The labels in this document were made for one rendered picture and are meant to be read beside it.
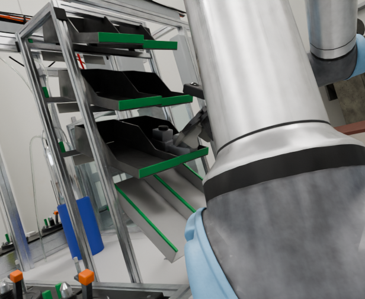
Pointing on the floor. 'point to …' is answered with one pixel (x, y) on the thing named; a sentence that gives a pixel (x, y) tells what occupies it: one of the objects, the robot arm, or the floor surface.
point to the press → (361, 85)
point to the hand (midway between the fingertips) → (183, 138)
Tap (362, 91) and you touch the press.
